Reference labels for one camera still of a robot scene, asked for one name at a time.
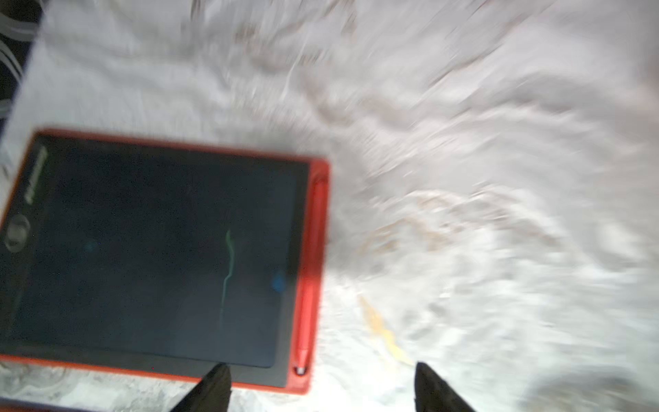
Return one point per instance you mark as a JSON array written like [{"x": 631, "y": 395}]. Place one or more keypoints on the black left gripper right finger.
[{"x": 433, "y": 394}]

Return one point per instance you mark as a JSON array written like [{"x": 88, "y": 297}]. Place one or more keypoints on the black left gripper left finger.
[{"x": 211, "y": 394}]

